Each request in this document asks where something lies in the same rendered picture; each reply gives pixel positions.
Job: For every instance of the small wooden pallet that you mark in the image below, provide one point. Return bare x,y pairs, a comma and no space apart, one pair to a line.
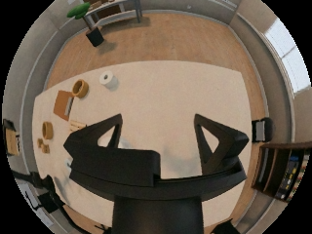
75,127

